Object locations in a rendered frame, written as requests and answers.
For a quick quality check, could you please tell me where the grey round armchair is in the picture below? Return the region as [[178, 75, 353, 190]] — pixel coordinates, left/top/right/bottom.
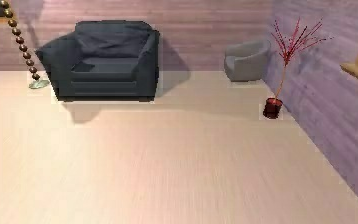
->
[[224, 39, 272, 83]]

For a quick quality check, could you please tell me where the dark blue armchair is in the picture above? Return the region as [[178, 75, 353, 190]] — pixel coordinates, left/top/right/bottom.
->
[[35, 20, 161, 103]]

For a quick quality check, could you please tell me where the red twig houseplant in pot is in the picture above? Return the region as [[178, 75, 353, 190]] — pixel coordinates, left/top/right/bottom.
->
[[262, 17, 333, 120]]

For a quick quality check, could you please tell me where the brown beaded floor lamp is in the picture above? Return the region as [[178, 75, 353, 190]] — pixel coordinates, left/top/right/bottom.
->
[[0, 0, 51, 90]]

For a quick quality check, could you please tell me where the dark flat object on seat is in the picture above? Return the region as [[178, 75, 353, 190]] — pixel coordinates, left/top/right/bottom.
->
[[70, 61, 96, 73]]

